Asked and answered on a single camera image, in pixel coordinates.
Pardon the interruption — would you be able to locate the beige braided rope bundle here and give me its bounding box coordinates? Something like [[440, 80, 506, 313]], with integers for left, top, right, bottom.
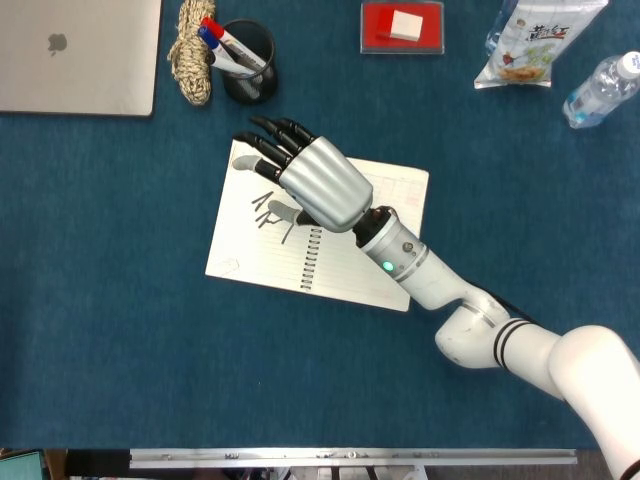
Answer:
[[167, 0, 217, 107]]

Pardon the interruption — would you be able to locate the white eraser block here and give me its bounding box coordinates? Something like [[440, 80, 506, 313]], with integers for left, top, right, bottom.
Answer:
[[388, 10, 424, 42]]

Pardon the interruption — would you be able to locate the red ink pad case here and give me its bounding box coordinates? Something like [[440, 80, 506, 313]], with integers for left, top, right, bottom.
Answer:
[[359, 0, 446, 55]]

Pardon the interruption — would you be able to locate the blue felt table mat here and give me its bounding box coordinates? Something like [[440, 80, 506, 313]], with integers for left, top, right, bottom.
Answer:
[[0, 0, 640, 451]]

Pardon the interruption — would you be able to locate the grey closed laptop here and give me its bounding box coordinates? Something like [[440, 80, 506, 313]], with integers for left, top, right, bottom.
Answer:
[[0, 0, 164, 119]]

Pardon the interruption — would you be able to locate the peanut snack bag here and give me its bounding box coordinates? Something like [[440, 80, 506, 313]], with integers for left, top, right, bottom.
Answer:
[[473, 0, 610, 90]]

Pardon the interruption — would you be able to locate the black mesh pen holder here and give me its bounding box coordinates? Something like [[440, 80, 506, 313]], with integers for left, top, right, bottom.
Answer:
[[219, 18, 279, 106]]

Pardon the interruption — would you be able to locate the red capped whiteboard marker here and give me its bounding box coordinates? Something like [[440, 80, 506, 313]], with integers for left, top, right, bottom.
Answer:
[[199, 17, 269, 70]]

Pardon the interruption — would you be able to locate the clear plastic water bottle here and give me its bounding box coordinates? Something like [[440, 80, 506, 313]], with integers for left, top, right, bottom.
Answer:
[[562, 49, 640, 130]]

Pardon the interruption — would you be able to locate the aluminium profile rail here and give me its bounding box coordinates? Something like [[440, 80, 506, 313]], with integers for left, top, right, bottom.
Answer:
[[128, 447, 579, 471]]

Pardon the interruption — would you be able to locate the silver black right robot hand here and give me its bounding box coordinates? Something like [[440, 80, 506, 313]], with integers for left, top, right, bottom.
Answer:
[[230, 115, 375, 234]]

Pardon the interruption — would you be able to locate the kraft cover spiral notebook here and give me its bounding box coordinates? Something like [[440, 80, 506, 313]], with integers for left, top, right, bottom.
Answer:
[[204, 138, 430, 313]]

